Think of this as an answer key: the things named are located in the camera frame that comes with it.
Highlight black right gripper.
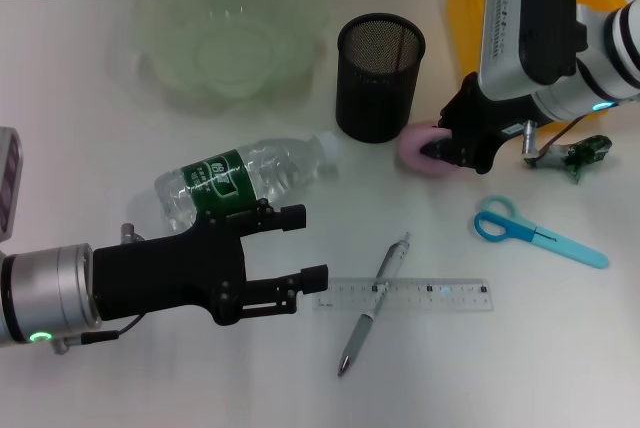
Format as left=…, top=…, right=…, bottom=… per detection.
left=418, top=72, right=539, bottom=175

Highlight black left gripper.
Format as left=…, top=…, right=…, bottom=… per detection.
left=92, top=200, right=330, bottom=327

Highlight pink toy peach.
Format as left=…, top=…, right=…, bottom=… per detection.
left=398, top=121, right=454, bottom=178

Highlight clear green-label water bottle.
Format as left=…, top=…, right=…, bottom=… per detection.
left=153, top=130, right=342, bottom=234

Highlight green plastic wrapper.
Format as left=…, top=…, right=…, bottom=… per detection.
left=523, top=133, right=614, bottom=185

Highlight black mesh pen holder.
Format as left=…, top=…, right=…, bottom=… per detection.
left=334, top=12, right=427, bottom=144

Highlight silver ballpoint pen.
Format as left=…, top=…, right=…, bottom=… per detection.
left=335, top=231, right=414, bottom=378

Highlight blue plastic scissors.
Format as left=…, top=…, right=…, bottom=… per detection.
left=473, top=194, right=610, bottom=270

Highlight transparent plastic ruler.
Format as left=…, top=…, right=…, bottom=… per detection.
left=312, top=276, right=495, bottom=313

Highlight translucent green fruit plate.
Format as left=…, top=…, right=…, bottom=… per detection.
left=127, top=0, right=329, bottom=117

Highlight yellow plastic bin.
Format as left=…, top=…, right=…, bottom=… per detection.
left=446, top=0, right=626, bottom=129

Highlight left gripper cable with plugs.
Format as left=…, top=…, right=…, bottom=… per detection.
left=49, top=221, right=146, bottom=355

